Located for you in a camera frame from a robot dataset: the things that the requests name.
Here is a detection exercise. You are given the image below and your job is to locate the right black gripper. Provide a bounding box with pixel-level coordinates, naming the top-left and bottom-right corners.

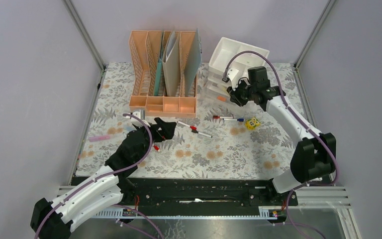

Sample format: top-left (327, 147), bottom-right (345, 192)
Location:
top-left (227, 78), bottom-right (256, 107)

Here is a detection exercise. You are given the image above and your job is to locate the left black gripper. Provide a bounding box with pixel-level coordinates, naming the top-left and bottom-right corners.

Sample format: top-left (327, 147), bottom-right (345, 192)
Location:
top-left (134, 118), bottom-right (176, 162)

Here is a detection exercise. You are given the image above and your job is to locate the orange cap grey highlighter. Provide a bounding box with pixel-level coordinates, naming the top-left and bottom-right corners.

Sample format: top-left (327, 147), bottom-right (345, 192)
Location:
top-left (217, 96), bottom-right (226, 102)

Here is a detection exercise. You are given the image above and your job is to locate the teal folder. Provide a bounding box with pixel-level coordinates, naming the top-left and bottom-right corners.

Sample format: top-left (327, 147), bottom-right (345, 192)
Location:
top-left (153, 31), bottom-right (164, 96)

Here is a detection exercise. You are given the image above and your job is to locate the white plastic drawer unit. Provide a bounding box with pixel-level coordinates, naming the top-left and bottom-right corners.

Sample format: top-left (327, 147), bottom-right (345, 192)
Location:
top-left (202, 37), bottom-right (270, 107)

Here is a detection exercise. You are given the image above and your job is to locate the light blue folder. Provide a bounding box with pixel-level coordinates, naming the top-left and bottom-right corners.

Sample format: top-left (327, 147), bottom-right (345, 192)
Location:
top-left (184, 28), bottom-right (202, 97)

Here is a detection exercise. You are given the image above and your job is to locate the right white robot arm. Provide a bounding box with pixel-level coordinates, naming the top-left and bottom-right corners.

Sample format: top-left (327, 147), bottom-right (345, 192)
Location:
top-left (224, 66), bottom-right (336, 205)

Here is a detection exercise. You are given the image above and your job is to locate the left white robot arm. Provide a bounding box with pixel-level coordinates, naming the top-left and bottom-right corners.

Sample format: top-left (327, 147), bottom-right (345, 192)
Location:
top-left (30, 114), bottom-right (177, 239)

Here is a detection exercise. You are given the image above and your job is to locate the floral patterned desk mat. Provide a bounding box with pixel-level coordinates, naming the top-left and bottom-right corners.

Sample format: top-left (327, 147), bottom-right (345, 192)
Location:
top-left (74, 62), bottom-right (294, 179)

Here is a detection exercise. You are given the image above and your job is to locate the blue cap whiteboard marker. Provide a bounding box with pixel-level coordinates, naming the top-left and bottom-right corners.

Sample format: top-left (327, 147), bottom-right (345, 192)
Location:
top-left (223, 118), bottom-right (244, 122)

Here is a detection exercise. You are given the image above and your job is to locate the black cap white marker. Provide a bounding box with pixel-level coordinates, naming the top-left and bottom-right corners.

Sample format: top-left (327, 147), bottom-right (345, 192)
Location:
top-left (191, 129), bottom-right (212, 138)

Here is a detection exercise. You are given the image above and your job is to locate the yellow owl eraser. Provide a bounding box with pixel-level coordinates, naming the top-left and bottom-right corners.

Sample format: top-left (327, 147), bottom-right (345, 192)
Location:
top-left (245, 117), bottom-right (261, 130)

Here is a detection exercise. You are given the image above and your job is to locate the red cap marker near drawers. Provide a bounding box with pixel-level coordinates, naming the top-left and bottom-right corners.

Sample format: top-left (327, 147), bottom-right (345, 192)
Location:
top-left (212, 116), bottom-right (234, 120)

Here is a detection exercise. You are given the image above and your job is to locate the orange plastic file organizer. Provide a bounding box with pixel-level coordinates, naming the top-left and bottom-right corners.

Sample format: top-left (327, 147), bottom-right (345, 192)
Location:
top-left (129, 29), bottom-right (201, 118)

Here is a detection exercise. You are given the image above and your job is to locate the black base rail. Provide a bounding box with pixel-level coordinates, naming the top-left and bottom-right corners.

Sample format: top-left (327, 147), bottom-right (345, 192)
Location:
top-left (71, 176), bottom-right (305, 219)

